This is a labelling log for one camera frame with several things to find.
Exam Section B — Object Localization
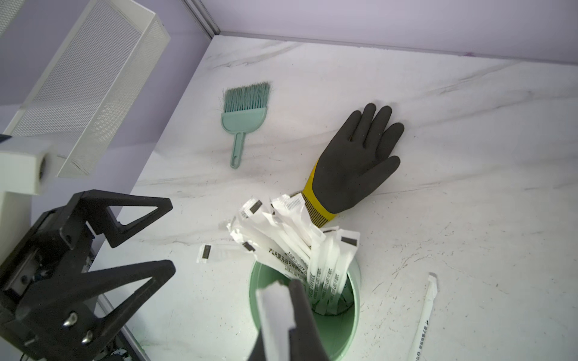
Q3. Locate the bundle of wrapped straws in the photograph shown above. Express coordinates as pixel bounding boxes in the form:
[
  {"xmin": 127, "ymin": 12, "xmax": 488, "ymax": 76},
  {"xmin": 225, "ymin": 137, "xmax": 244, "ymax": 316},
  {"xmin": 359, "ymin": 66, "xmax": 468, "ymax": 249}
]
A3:
[{"xmin": 197, "ymin": 194, "xmax": 361, "ymax": 315}]

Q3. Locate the white two-tier mesh shelf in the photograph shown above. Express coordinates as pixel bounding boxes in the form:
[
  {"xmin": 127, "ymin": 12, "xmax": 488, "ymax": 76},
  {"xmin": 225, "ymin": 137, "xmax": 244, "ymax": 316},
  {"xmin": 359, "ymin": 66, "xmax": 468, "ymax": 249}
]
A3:
[{"xmin": 7, "ymin": 1, "xmax": 170, "ymax": 178}]

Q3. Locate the green hand brush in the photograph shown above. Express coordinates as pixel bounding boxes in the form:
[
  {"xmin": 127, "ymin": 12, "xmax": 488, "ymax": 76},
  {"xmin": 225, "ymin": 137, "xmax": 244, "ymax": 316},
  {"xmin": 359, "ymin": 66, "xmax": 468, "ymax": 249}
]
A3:
[{"xmin": 221, "ymin": 82, "xmax": 271, "ymax": 169}]

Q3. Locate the black yellow work glove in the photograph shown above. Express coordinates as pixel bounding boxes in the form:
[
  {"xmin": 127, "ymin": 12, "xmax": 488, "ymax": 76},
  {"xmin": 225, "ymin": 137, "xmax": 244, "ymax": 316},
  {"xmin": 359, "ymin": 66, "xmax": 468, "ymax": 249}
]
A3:
[{"xmin": 302, "ymin": 103, "xmax": 404, "ymax": 228}]

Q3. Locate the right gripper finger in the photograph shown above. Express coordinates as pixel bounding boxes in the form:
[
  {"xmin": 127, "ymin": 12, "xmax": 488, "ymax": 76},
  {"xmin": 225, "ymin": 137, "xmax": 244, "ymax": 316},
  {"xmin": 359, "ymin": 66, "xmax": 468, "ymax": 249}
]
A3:
[{"xmin": 248, "ymin": 280, "xmax": 329, "ymax": 360}]

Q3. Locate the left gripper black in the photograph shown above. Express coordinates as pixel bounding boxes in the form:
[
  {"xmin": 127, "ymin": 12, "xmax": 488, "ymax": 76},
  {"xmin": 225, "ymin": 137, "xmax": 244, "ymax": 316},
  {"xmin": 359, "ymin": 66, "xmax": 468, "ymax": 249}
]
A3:
[{"xmin": 1, "ymin": 190, "xmax": 176, "ymax": 360}]

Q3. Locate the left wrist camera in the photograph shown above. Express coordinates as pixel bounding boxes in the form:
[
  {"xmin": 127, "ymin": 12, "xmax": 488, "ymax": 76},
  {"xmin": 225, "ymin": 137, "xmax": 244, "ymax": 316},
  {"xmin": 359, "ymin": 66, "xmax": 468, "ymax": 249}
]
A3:
[{"xmin": 1, "ymin": 134, "xmax": 58, "ymax": 261}]

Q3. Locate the green storage cup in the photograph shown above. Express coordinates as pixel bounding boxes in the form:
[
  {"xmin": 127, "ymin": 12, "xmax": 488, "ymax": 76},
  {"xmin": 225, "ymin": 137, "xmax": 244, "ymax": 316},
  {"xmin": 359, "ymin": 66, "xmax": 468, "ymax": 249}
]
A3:
[{"xmin": 248, "ymin": 258, "xmax": 361, "ymax": 360}]

